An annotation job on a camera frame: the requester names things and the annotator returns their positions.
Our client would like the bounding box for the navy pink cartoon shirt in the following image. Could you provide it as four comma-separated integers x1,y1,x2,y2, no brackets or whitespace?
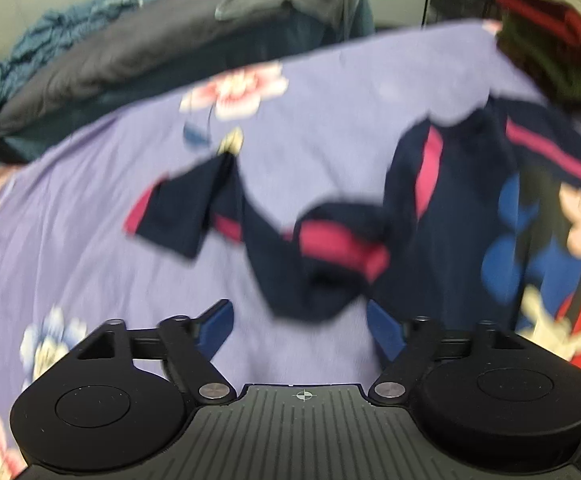
124,98,581,368

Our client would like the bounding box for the purple floral bed sheet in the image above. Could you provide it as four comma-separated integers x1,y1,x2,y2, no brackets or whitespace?
0,22,581,479

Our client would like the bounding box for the grey blanket on bed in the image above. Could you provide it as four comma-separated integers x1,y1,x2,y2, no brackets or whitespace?
0,0,374,158

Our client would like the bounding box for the teal bed skirt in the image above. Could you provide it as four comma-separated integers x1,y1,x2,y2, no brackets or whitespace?
0,0,377,164

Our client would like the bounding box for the green folded garment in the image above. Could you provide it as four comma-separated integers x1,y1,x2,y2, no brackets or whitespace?
496,15,581,108

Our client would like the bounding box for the teal crumpled blanket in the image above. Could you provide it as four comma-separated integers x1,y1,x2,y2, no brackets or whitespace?
0,0,156,111

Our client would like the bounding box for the red knit garment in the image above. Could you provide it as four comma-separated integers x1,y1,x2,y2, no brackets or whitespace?
495,0,581,48

